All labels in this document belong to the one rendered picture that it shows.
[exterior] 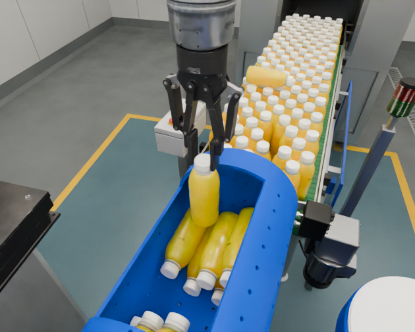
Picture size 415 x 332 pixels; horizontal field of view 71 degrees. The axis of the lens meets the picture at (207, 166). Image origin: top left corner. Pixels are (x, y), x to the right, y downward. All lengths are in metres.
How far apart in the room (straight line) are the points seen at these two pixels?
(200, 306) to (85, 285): 1.28
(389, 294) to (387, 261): 1.42
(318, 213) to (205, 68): 0.57
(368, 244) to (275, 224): 1.65
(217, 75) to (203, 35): 0.07
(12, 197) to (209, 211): 0.50
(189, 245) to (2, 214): 0.45
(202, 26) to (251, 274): 0.37
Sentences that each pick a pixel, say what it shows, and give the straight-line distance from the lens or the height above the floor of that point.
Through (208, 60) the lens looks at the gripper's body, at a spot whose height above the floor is 1.48.
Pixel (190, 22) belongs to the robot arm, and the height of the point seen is 1.53.
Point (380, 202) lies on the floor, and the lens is 2.50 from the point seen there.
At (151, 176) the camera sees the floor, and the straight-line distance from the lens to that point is 2.38.
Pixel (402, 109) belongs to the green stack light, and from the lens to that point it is 1.04.
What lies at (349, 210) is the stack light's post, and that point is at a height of 0.71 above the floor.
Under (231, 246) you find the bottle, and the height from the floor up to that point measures 1.12.
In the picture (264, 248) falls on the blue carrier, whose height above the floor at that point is 1.19.
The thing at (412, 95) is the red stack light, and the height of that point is 1.23.
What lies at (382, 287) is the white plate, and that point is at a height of 1.04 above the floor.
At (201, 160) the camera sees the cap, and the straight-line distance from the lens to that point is 0.57.
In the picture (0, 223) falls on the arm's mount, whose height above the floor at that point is 1.10.
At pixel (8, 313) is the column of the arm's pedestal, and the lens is 1.03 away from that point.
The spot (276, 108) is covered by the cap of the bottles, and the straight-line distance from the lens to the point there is 1.11.
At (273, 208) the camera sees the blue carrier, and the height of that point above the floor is 1.20.
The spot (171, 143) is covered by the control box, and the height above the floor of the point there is 1.05.
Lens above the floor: 1.64
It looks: 43 degrees down
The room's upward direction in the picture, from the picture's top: straight up
